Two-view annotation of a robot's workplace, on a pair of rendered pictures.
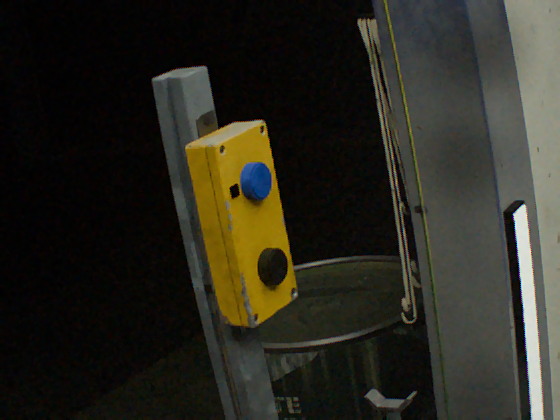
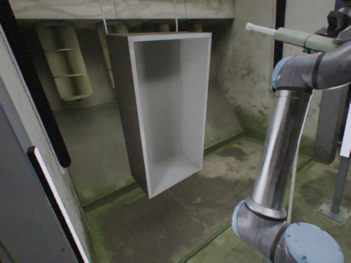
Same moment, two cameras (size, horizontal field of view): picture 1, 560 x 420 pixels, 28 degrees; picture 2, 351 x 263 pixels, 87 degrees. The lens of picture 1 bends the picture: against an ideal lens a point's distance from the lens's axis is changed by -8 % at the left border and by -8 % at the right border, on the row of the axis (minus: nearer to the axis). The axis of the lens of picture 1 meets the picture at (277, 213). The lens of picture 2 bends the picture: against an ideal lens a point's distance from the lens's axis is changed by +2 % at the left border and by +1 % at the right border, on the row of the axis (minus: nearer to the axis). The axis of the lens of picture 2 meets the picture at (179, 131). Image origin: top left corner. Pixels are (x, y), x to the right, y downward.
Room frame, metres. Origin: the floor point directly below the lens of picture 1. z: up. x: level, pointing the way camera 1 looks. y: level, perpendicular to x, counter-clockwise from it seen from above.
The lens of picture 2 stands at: (1.20, -0.06, 1.48)
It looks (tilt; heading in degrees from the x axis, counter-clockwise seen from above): 21 degrees down; 293
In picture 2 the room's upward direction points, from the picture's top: 8 degrees counter-clockwise
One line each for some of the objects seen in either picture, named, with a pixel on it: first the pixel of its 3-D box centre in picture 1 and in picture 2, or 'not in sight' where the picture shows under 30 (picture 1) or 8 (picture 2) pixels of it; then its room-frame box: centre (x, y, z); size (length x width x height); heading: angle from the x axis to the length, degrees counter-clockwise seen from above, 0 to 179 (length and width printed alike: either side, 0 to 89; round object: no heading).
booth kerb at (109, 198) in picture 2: not in sight; (183, 162); (2.12, -2.22, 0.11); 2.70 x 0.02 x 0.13; 54
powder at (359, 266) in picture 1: (324, 304); not in sight; (2.73, -0.07, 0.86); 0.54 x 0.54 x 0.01
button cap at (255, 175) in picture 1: (255, 181); not in sight; (1.56, 0.02, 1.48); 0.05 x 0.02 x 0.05; 144
